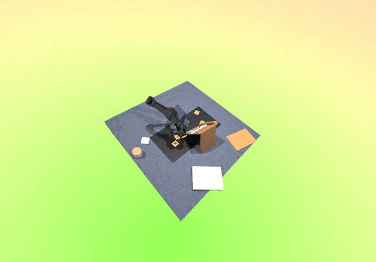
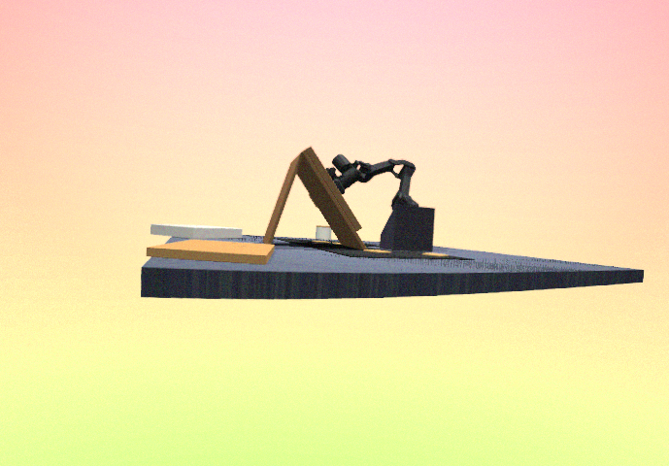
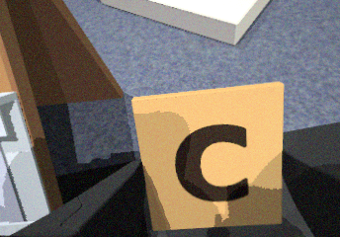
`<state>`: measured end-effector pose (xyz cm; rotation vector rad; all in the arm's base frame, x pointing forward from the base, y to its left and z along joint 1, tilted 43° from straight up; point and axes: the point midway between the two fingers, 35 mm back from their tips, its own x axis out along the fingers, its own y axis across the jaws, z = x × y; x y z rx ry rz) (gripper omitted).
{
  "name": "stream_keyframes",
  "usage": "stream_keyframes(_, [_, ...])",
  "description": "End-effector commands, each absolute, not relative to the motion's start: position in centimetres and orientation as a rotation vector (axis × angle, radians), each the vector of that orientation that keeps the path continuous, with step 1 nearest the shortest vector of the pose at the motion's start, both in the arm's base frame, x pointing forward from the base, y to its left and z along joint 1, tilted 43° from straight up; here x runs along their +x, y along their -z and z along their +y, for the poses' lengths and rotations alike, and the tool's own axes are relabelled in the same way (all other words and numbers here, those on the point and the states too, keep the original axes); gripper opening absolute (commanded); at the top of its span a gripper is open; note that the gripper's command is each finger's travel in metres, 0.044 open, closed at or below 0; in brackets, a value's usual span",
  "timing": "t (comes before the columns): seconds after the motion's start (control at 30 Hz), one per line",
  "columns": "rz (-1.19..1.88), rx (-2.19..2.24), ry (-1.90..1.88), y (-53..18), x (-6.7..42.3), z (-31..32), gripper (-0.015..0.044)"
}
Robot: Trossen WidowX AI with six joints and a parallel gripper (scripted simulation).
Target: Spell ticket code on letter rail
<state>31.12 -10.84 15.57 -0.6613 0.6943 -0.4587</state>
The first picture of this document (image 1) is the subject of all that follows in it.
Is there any small grey cylinder with orange top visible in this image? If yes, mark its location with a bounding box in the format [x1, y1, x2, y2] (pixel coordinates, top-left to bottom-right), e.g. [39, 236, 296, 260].
[132, 147, 142, 158]

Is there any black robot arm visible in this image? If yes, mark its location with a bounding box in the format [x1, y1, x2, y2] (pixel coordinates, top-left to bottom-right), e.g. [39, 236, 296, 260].
[145, 96, 186, 130]

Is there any white square card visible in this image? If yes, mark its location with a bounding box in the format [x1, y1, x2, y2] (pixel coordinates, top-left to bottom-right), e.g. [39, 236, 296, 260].
[141, 137, 150, 144]

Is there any white flat square slab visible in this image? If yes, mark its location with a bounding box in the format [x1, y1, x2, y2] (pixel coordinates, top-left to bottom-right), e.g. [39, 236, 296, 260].
[192, 166, 224, 190]

